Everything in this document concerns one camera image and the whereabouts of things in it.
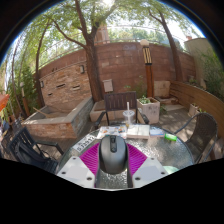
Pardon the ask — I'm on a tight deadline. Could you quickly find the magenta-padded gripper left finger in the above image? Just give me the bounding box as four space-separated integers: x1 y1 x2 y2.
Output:
56 142 103 189

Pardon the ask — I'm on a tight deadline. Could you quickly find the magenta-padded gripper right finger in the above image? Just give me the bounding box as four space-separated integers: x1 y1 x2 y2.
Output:
126 142 169 189

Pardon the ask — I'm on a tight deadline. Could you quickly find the grey and black computer mouse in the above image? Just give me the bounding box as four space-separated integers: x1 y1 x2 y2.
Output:
98 134 130 175

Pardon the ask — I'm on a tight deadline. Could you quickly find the white licence plate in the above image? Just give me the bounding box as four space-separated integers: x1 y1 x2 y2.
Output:
72 134 96 154

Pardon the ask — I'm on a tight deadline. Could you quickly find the thin blue book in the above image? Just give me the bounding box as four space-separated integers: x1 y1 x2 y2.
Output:
149 128 166 138

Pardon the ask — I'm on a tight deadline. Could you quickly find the thick white book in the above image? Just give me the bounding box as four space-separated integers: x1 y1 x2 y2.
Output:
126 124 151 140

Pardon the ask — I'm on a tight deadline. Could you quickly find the stone raised garden bed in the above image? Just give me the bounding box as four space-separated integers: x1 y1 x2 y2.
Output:
21 96 94 139

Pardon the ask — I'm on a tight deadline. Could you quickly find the clear plastic cup with straw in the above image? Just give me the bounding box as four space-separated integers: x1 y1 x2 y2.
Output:
122 101 136 129

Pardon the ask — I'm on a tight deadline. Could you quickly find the white planter with plants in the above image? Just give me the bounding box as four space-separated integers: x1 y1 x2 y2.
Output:
136 95 161 125

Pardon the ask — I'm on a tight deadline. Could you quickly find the dark wicker patio chair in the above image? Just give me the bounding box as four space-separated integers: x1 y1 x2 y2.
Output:
173 112 219 164

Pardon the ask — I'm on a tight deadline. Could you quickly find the dark wooden slatted chair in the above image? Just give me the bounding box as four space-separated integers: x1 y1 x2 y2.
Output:
94 91 149 131

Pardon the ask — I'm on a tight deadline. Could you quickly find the beige stone block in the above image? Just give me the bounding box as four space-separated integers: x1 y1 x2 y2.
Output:
153 79 172 98

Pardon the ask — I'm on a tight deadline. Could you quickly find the thick forked tree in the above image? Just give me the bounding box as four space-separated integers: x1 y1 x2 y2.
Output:
49 0 111 103

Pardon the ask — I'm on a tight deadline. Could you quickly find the slim leaning tree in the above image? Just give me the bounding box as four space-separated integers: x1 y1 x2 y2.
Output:
148 9 184 83

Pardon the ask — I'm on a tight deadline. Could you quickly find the grey wall box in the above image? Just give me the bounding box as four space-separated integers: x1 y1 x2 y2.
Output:
102 78 114 93

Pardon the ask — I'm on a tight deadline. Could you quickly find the wooden garden lamp post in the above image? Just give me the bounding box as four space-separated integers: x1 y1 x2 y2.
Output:
139 39 155 98

